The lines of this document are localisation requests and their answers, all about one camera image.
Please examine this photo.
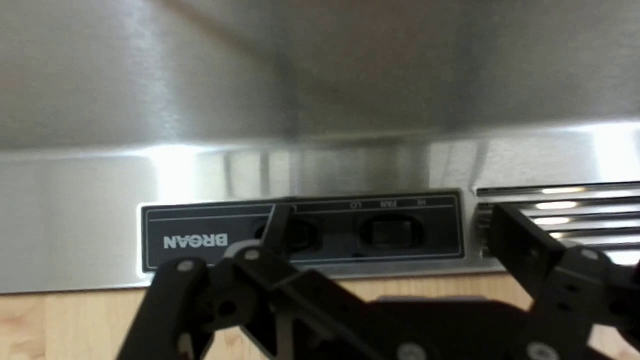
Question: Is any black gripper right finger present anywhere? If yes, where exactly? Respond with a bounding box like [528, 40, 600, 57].
[487, 204, 640, 360]

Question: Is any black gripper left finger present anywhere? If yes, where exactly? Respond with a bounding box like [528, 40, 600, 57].
[115, 202, 402, 360]

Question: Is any black hood light switch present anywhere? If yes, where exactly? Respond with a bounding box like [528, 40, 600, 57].
[253, 219, 322, 256]

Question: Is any black hood control panel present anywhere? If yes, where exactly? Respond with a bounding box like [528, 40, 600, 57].
[138, 190, 466, 274]

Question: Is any stainless steel range hood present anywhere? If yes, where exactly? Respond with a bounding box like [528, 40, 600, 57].
[0, 0, 640, 296]

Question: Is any black hood fan switch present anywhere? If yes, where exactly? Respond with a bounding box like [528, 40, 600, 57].
[358, 215, 424, 253]

